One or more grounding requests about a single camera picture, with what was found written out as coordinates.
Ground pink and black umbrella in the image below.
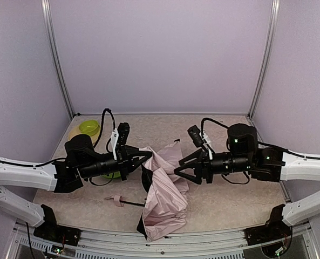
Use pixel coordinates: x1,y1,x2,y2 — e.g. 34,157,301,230
104,139,190,242

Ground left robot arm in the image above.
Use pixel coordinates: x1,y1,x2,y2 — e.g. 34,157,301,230
0,134,152,228

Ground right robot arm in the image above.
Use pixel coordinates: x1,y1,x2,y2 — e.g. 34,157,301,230
174,124,320,227

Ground green plate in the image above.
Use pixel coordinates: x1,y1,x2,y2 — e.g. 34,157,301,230
100,172,121,180

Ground green bowl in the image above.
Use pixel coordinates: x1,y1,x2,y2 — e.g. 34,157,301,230
78,120,100,136

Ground beige plate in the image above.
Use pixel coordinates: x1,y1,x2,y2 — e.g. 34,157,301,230
67,125,101,144

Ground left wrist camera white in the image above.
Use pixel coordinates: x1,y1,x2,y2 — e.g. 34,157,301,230
110,122,130,161

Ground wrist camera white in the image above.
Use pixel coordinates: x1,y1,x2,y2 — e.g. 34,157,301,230
187,125,213,159
110,122,130,161

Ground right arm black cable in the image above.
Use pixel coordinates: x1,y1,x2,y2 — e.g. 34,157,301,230
200,117,320,160

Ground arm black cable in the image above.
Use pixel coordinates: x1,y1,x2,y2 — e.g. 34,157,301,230
200,117,320,160
0,108,117,167

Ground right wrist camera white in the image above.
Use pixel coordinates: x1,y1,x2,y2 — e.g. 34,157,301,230
187,125,213,159

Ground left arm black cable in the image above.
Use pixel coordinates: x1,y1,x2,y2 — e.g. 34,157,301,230
0,108,117,167

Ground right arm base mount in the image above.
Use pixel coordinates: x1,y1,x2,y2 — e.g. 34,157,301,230
244,223,292,246

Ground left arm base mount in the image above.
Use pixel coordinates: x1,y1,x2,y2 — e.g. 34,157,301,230
33,224,81,247

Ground front aluminium rail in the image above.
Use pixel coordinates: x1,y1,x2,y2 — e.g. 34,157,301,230
3,221,320,258

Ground left aluminium corner post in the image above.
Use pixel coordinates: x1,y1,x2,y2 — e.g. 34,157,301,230
41,0,75,120

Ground aluminium corner post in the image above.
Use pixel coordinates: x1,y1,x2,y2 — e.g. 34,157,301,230
248,0,280,120
41,0,75,120

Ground right aluminium corner post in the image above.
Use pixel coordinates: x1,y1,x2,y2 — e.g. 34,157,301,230
248,0,280,120

